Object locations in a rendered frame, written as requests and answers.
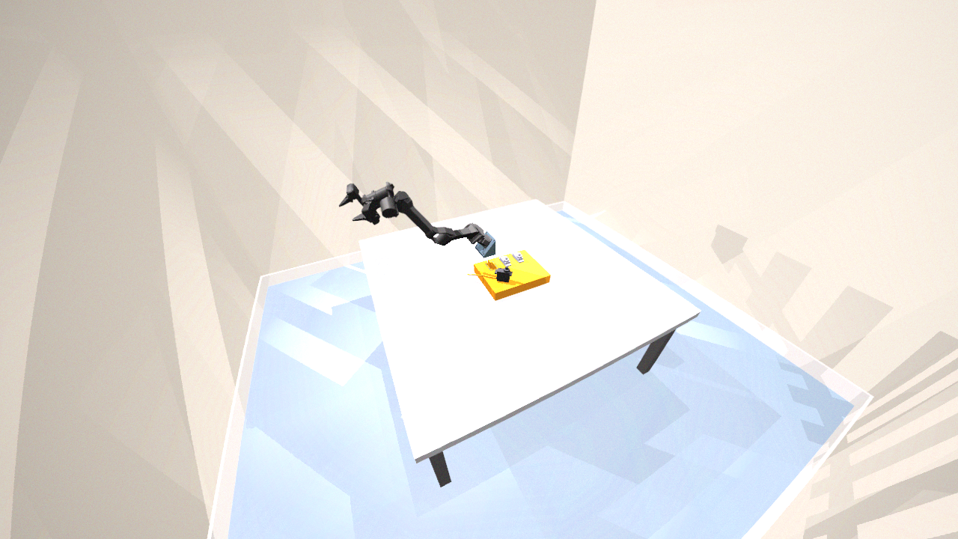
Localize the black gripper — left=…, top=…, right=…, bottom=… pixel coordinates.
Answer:
left=339, top=183, right=381, bottom=225

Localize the black micro servo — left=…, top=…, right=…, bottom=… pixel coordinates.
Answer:
left=479, top=267, right=513, bottom=283

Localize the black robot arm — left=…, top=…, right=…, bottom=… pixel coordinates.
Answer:
left=361, top=182, right=492, bottom=249

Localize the yellow flat deck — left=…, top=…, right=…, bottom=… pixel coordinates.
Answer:
left=474, top=250, right=552, bottom=301

